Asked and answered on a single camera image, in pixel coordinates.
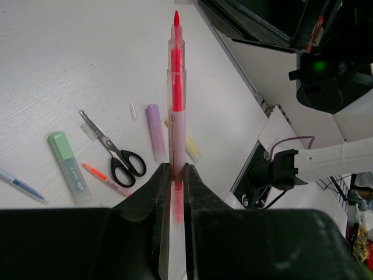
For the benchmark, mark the pink red marker pen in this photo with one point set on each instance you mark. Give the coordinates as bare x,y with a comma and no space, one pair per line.
176,108

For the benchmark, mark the green highlighter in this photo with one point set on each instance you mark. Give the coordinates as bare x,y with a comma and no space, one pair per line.
69,167

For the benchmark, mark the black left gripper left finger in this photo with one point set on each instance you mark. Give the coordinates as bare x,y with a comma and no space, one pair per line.
127,241

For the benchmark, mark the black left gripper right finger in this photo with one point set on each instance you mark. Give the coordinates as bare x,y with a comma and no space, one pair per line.
225,243

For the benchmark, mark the orange marker pen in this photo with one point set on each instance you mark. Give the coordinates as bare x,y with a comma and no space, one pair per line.
106,180

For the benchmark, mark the black handled scissors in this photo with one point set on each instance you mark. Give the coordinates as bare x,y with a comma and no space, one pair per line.
128,162

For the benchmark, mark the purple highlighter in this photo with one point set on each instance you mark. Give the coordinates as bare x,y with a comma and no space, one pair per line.
156,133

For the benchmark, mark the blue ballpoint pen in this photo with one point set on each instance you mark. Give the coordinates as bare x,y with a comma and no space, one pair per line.
23,187

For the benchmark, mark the yellow highlighter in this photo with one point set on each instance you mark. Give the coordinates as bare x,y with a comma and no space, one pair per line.
190,147

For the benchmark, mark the clear pen cap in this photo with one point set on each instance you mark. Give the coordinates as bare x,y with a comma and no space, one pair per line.
88,131
132,110

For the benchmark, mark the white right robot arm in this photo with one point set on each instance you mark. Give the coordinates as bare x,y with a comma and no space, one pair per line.
294,167

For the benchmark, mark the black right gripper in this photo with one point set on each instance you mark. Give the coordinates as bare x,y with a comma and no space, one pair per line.
331,39

